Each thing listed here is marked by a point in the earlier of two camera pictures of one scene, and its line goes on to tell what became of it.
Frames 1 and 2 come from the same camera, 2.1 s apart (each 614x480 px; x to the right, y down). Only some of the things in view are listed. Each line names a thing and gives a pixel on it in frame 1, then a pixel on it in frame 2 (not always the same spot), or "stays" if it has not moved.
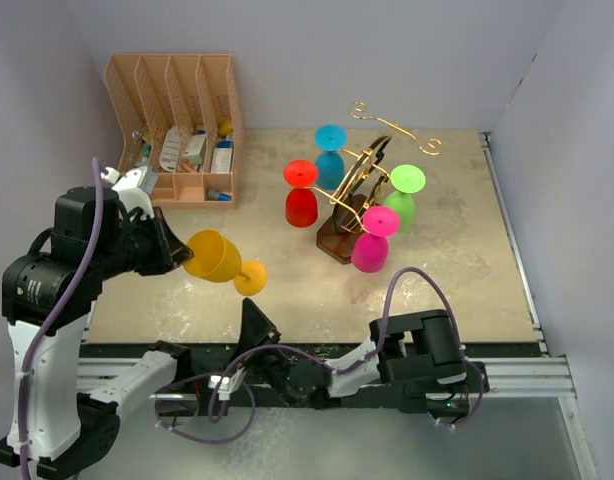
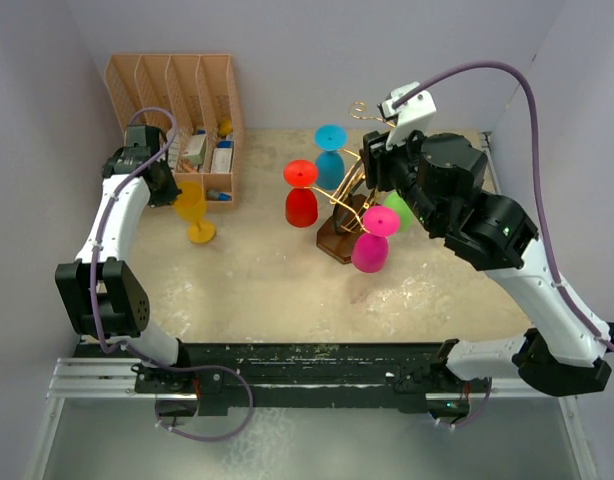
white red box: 195,147 stays
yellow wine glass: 217,259 to 190,204
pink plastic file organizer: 177,121 stays
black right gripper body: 272,365 to 387,169
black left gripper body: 144,243 to 166,192
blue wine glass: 330,165 stays
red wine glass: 301,205 stays
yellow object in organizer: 225,127 stays
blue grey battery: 214,194 stays
